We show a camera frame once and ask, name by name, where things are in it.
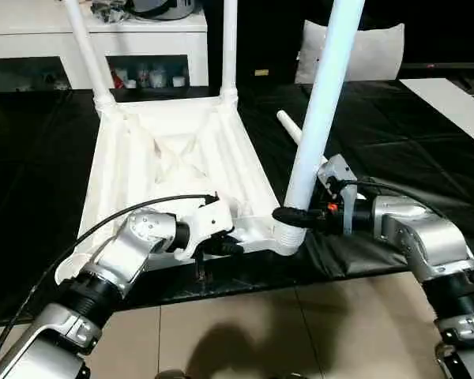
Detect white plastic table top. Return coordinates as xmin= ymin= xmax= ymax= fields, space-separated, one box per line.
xmin=55 ymin=95 xmax=310 ymax=287

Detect black table mat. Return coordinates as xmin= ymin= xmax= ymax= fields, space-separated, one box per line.
xmin=0 ymin=79 xmax=474 ymax=329

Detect white flat board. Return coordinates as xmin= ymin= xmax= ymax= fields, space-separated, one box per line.
xmin=400 ymin=77 xmax=474 ymax=152

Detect grey cushion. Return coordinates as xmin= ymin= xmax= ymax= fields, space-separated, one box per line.
xmin=295 ymin=20 xmax=407 ymax=84

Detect dark items on cabinet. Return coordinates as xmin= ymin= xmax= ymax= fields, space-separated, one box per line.
xmin=90 ymin=0 xmax=203 ymax=24

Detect white glass-door cabinet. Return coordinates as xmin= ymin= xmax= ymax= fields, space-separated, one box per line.
xmin=0 ymin=0 xmax=211 ymax=90

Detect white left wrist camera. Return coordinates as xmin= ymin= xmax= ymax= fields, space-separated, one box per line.
xmin=169 ymin=196 xmax=238 ymax=263

